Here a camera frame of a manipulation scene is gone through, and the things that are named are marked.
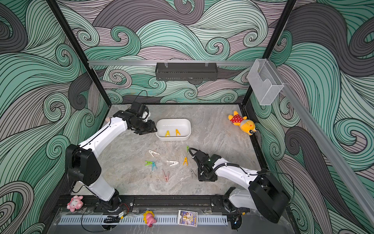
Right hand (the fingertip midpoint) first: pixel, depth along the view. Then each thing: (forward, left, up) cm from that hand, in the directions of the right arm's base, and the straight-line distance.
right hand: (202, 179), depth 82 cm
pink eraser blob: (+44, +70, +2) cm, 83 cm away
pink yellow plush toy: (-18, +27, +4) cm, 33 cm away
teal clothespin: (+8, +29, +2) cm, 30 cm away
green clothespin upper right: (+20, +8, +1) cm, 21 cm away
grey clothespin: (+3, +6, +2) cm, 7 cm away
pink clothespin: (+1, +21, +2) cm, 21 cm away
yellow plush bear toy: (+33, -33, +7) cm, 48 cm away
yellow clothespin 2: (+33, +15, +1) cm, 36 cm away
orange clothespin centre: (+11, +10, +2) cm, 14 cm away
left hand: (+24, +28, +18) cm, 41 cm away
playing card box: (-18, +9, +3) cm, 21 cm away
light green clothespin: (+10, +32, +2) cm, 34 cm away
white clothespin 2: (+10, +16, +1) cm, 19 cm away
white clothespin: (+17, +31, +1) cm, 36 cm away
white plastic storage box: (+35, +18, +1) cm, 39 cm away
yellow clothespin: (+30, +22, +1) cm, 38 cm away
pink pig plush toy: (-12, +65, +5) cm, 66 cm away
